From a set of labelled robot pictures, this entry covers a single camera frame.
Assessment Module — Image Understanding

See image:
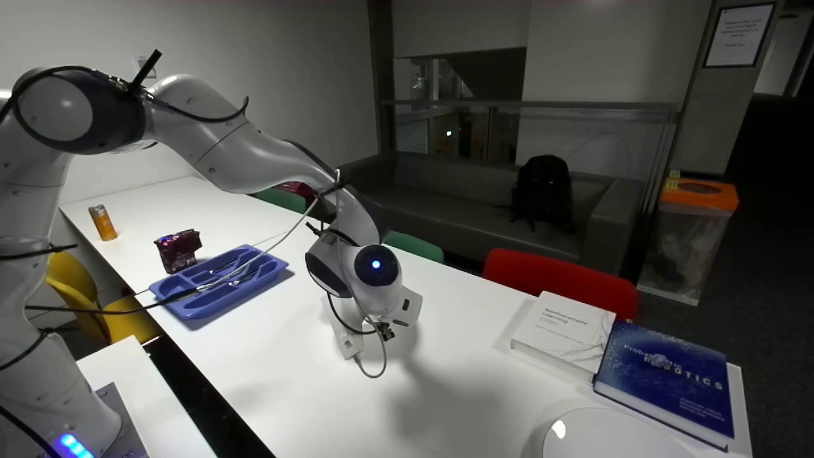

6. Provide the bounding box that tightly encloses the black backpack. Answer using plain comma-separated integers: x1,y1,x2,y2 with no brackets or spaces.
508,154,578,235

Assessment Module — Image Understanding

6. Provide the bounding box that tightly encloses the green chair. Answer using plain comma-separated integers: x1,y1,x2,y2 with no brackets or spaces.
382,229,447,264
252,187,310,215

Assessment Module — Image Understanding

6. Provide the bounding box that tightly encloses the red chair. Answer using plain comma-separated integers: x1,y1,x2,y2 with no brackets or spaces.
480,247,644,324

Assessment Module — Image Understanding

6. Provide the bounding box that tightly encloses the white round bowl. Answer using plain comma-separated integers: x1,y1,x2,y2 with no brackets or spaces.
528,406,706,458

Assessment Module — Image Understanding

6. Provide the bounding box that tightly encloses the blue book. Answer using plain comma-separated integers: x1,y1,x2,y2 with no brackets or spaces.
593,318,737,453

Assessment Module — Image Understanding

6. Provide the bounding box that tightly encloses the bin with orange lid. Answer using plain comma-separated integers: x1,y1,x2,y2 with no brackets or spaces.
636,173,743,308

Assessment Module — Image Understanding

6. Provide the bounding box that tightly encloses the orange bottle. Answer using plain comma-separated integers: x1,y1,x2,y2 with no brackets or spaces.
86,201,120,244

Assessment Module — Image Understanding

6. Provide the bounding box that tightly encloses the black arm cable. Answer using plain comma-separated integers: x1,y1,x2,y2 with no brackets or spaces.
125,49,252,126

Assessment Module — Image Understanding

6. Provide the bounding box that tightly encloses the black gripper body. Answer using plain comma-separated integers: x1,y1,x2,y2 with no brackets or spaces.
364,314,410,343

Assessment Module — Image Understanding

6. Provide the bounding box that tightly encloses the grey sofa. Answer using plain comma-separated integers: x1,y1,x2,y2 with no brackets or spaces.
335,150,647,275

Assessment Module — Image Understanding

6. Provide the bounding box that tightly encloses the blue cutlery tray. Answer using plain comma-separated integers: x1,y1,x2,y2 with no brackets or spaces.
149,243,294,331

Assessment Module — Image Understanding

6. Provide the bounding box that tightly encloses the framed wall poster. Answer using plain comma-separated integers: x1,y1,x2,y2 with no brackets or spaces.
699,0,778,71

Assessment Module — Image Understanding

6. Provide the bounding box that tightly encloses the yellow chair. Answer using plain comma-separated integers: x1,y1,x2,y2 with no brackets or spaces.
48,247,163,346

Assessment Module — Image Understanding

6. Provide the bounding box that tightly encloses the long thin cable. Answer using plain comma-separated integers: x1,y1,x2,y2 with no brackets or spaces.
22,189,345,318

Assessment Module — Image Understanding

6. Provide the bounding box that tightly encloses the dark red small box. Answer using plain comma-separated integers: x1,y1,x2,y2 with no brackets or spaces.
153,226,207,275

